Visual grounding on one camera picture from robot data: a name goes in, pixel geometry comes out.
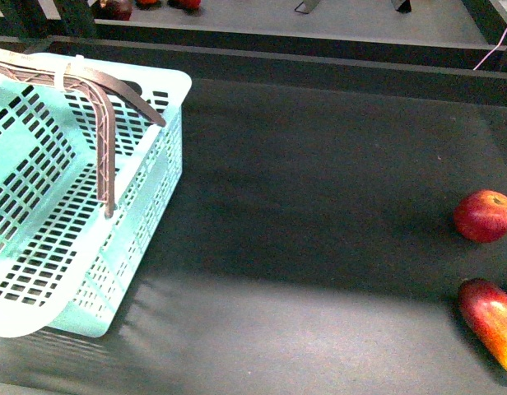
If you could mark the brown basket handle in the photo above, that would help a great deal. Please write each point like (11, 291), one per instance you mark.
(116, 87)
(104, 122)

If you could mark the light blue plastic basket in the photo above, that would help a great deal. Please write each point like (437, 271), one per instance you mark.
(63, 264)

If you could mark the dark red apple on shelf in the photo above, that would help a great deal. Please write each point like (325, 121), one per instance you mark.
(113, 10)

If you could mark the red yellow mango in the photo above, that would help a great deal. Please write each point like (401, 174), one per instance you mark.
(483, 305)

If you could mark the white cable tie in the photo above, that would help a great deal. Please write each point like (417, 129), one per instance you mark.
(63, 69)

